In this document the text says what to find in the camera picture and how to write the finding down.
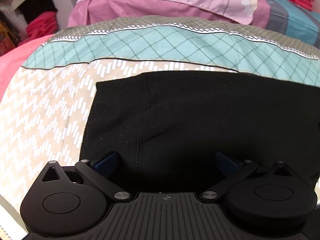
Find black pants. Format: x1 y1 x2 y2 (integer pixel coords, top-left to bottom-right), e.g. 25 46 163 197
80 71 319 192

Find pink floral pillow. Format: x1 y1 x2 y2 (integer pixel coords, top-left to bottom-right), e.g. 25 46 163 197
68 0 270 28

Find patterned beige teal bedsheet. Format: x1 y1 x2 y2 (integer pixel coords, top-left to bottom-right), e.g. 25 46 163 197
1 16 319 239

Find red fleece blanket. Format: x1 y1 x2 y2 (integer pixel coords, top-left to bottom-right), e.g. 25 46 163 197
0 34 52 100

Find teal grey striped pillow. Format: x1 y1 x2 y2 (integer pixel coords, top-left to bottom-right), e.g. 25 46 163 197
266 0 319 48

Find red clothes pile left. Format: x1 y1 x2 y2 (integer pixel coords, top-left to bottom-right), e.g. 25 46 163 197
18 11 59 46

